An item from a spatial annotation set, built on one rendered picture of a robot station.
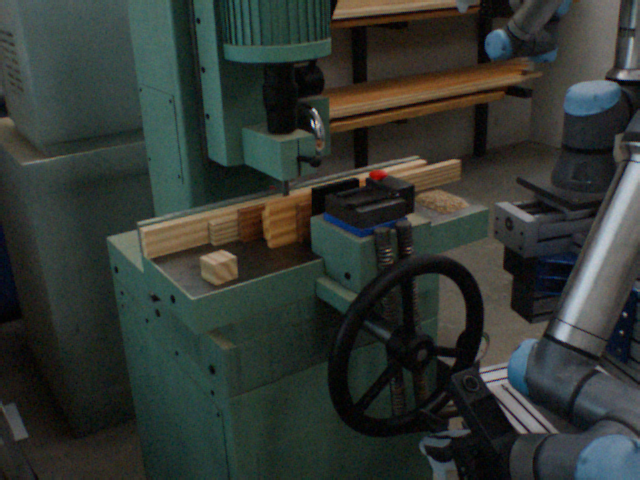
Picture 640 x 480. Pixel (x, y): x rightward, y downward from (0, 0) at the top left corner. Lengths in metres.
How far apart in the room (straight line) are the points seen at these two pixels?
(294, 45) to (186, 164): 0.36
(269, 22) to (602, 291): 0.60
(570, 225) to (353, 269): 0.77
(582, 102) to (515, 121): 3.51
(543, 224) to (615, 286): 0.75
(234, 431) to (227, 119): 0.53
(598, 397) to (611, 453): 0.12
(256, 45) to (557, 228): 0.88
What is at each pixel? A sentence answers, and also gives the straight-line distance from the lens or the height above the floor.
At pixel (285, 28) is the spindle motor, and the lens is 1.10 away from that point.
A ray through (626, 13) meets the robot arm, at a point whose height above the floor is 1.20.
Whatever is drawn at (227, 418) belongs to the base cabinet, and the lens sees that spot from 1.17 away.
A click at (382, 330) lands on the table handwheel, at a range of 1.07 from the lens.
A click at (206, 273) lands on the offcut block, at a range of 1.07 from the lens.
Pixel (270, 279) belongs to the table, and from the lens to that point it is 1.08.
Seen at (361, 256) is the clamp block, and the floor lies 0.94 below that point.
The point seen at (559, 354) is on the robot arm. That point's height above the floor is 0.88.
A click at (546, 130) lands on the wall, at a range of 5.21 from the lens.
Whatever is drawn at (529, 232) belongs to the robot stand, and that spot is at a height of 0.75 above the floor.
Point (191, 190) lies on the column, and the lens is 1.36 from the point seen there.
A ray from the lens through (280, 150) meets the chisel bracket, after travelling 1.16.
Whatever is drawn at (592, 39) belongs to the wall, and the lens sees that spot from 4.92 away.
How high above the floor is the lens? 1.36
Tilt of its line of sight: 22 degrees down
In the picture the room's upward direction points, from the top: 2 degrees counter-clockwise
